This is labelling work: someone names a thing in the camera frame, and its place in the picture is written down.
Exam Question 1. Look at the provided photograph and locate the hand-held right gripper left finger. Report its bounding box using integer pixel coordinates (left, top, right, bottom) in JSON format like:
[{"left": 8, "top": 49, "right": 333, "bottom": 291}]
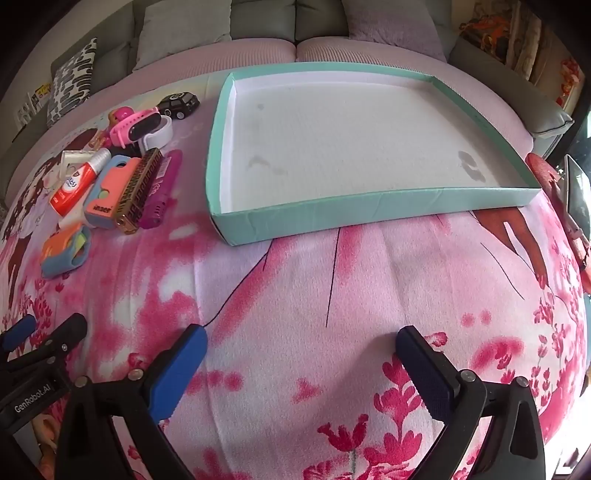
[{"left": 54, "top": 323, "right": 208, "bottom": 480}]

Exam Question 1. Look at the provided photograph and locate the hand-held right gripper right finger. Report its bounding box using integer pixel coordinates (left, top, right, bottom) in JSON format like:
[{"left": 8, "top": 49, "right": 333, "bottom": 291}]
[{"left": 396, "top": 325, "right": 548, "bottom": 480}]

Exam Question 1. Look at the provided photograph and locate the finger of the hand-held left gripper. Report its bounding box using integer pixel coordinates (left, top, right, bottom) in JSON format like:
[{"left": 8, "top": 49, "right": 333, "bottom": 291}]
[
  {"left": 0, "top": 315, "right": 37, "bottom": 363},
  {"left": 0, "top": 313, "right": 88, "bottom": 385}
]

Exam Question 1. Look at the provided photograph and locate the orange blue green plastic tool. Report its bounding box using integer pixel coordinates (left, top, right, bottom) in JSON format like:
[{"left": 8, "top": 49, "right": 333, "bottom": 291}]
[{"left": 41, "top": 224, "right": 92, "bottom": 278}]

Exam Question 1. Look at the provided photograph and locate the red white tube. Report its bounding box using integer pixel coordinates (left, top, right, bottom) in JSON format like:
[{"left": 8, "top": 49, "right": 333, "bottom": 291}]
[{"left": 49, "top": 148, "right": 113, "bottom": 216}]

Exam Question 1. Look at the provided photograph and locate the orange and blue plastic tool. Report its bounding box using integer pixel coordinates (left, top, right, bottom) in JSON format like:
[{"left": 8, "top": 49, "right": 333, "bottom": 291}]
[{"left": 84, "top": 154, "right": 143, "bottom": 230}]

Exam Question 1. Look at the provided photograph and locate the brown gold harmonica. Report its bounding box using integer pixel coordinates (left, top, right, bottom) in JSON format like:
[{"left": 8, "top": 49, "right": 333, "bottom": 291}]
[{"left": 115, "top": 148, "right": 163, "bottom": 235}]

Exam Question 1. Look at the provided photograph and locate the magenta hair trimmer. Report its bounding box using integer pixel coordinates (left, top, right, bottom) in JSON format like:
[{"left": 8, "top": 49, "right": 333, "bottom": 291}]
[{"left": 137, "top": 150, "right": 183, "bottom": 230}]

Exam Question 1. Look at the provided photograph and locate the white rectangular block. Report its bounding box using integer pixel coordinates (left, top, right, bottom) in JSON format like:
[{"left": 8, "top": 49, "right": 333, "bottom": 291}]
[{"left": 61, "top": 150, "right": 96, "bottom": 179}]

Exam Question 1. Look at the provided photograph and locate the white smart watch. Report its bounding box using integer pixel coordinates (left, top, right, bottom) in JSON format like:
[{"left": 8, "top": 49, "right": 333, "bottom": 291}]
[{"left": 139, "top": 116, "right": 174, "bottom": 156}]

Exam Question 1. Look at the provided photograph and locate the brown pink toy dog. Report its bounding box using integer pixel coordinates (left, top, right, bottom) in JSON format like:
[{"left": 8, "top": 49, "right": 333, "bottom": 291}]
[{"left": 89, "top": 107, "right": 136, "bottom": 149}]

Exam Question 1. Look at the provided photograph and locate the teal cardboard box tray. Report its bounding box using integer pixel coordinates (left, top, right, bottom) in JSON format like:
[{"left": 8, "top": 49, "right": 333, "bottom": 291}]
[{"left": 204, "top": 61, "right": 542, "bottom": 246}]

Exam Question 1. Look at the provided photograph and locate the black toy car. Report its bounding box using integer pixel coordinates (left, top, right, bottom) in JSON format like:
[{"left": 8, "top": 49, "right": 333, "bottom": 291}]
[{"left": 157, "top": 91, "right": 201, "bottom": 120}]

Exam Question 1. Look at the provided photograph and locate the printed cartoon blanket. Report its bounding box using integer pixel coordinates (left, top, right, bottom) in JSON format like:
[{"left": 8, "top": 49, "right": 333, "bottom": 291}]
[{"left": 0, "top": 78, "right": 591, "bottom": 480}]

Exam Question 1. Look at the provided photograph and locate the phone on stand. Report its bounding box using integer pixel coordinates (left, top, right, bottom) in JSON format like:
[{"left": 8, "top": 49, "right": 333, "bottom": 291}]
[{"left": 564, "top": 154, "right": 591, "bottom": 232}]

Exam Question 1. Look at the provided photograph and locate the black white patterned pillow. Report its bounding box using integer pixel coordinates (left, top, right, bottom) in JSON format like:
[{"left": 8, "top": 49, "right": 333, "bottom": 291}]
[{"left": 47, "top": 38, "right": 99, "bottom": 127}]

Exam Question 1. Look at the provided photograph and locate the pink ribbed seat cover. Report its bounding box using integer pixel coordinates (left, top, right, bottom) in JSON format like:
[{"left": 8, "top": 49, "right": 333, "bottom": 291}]
[{"left": 4, "top": 37, "right": 532, "bottom": 199}]

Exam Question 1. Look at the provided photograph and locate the grey pillow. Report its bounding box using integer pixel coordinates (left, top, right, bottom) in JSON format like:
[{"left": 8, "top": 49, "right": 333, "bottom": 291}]
[{"left": 133, "top": 0, "right": 232, "bottom": 72}]

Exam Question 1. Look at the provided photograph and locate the red decoration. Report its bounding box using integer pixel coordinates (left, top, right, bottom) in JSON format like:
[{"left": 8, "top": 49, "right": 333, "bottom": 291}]
[{"left": 558, "top": 60, "right": 583, "bottom": 100}]

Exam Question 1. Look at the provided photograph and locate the orange and black object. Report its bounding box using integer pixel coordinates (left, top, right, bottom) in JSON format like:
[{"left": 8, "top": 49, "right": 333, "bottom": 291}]
[{"left": 459, "top": 7, "right": 506, "bottom": 61}]

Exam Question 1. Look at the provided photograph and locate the lavender pillow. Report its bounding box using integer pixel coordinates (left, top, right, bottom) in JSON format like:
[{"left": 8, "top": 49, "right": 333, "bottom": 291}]
[{"left": 344, "top": 0, "right": 446, "bottom": 63}]

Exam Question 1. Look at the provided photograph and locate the patterned curtain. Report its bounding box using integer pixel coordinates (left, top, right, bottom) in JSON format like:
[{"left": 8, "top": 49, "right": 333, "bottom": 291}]
[{"left": 499, "top": 0, "right": 587, "bottom": 112}]

